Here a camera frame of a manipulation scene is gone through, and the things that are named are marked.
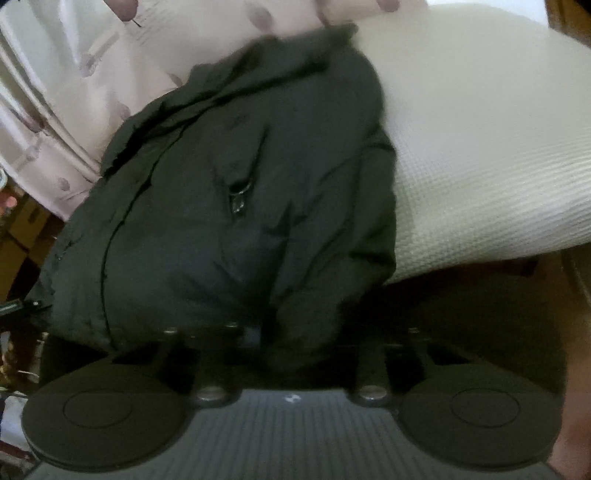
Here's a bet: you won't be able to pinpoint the pink floral bedsheet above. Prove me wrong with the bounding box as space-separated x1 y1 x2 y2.
0 0 432 223

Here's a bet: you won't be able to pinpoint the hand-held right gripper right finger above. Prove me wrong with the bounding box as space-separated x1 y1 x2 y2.
347 326 439 409

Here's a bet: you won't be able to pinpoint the dark green padded jacket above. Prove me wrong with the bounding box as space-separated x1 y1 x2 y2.
27 23 400 376

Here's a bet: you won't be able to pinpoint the white waffle bed cover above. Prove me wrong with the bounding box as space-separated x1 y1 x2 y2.
353 4 591 288

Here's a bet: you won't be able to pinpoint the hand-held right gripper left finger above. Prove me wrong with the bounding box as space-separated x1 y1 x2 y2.
154 322 263 408

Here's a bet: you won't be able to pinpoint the brown cardboard boxes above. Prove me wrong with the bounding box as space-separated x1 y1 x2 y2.
0 193 63 278

